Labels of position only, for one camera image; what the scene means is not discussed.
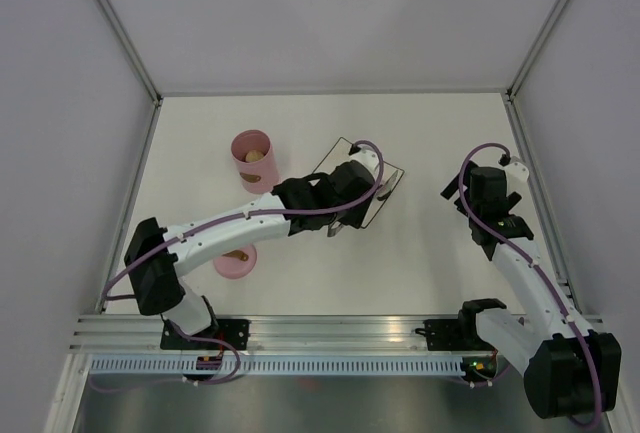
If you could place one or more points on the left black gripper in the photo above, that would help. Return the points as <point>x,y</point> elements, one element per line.
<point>355,218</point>

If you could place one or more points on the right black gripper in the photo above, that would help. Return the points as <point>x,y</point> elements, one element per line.
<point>467,178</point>

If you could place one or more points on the metal tongs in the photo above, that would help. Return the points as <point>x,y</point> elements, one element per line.
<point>362,219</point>

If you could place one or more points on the beige bun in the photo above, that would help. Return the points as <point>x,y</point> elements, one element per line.
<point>253,156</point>

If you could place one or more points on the pink round container lid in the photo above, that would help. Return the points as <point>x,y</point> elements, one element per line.
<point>237,263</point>

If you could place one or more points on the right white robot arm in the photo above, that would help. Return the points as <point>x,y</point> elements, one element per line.
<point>567,367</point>

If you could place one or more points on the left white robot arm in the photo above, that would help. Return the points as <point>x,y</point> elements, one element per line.
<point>157,258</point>

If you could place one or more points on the pink cylindrical lunch container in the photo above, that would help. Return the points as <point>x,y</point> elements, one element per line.
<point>258,177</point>

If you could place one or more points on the white square plate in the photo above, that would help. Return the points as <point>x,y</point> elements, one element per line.
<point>343,151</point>

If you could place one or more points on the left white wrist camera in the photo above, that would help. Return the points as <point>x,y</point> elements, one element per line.
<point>366,157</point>

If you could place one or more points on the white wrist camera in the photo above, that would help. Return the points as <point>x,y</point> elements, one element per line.
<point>366,157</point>
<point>516,171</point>

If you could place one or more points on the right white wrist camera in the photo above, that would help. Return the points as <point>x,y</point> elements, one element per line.
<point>516,171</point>

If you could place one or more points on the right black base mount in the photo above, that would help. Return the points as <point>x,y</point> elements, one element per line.
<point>444,335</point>

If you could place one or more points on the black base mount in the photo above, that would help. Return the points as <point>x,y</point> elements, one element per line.
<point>444,335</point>
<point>235,332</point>

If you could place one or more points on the white slotted cable duct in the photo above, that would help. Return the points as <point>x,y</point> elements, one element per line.
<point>445,366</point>

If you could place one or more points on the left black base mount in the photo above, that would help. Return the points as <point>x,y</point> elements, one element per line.
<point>235,332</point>

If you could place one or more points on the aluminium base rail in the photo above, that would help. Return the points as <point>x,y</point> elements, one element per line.
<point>267,335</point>

